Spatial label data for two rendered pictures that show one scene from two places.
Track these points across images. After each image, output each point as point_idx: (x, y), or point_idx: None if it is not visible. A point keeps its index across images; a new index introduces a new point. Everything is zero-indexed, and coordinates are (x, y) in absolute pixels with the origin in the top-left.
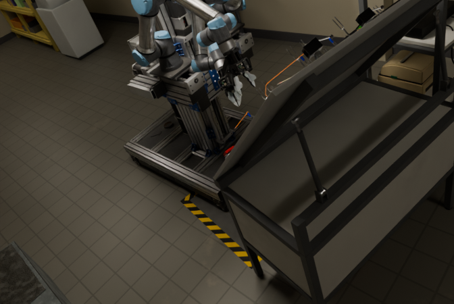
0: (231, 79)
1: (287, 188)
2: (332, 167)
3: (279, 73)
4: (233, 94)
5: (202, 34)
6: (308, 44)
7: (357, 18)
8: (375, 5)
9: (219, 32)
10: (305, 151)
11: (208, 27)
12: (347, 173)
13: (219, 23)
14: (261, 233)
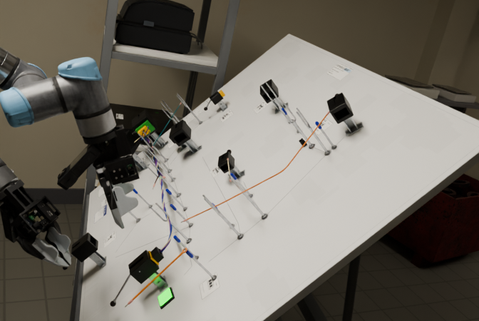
0: (111, 193)
1: None
2: None
3: (300, 150)
4: (46, 242)
5: (35, 93)
6: (345, 100)
7: (268, 90)
8: (177, 93)
9: (100, 88)
10: (358, 267)
11: (70, 75)
12: (311, 308)
13: (98, 69)
14: None
